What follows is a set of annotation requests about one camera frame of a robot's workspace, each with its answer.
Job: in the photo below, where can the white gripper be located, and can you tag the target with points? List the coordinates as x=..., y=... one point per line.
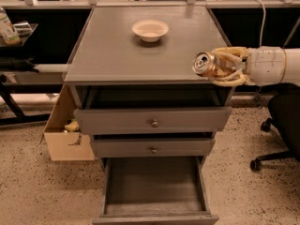
x=266, y=66

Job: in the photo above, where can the orange soda can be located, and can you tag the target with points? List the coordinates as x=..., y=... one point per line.
x=208, y=64

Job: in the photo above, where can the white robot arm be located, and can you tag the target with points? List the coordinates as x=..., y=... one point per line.
x=292, y=69

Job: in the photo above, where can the grey drawer cabinet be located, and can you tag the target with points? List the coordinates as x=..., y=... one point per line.
x=110, y=55

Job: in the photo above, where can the grey middle drawer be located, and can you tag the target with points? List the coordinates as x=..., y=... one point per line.
x=152, y=145

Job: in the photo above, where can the grey drawer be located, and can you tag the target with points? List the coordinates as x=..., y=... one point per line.
x=152, y=145
x=152, y=110
x=154, y=191

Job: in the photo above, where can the grey top drawer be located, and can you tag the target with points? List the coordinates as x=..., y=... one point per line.
x=152, y=110

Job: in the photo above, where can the grey bottom drawer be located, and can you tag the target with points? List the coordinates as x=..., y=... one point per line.
x=154, y=191

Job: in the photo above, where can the black office chair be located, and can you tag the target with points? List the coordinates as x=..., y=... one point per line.
x=284, y=112

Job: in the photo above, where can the metal clamp rod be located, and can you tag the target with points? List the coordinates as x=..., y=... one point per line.
x=290, y=36

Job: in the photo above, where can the white bowl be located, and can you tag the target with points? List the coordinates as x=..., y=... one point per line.
x=150, y=30

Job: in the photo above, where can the yellow item in box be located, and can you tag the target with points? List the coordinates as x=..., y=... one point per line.
x=73, y=126

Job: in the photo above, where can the cardboard box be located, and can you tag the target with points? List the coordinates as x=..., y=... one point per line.
x=64, y=145

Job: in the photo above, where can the dark side shelf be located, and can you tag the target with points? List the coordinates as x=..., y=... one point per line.
x=22, y=39

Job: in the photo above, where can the shiny foil packet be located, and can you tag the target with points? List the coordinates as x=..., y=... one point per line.
x=23, y=28

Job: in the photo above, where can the plastic bottle green label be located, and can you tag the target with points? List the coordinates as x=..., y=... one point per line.
x=7, y=30

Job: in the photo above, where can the black bag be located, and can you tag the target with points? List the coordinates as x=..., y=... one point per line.
x=17, y=64

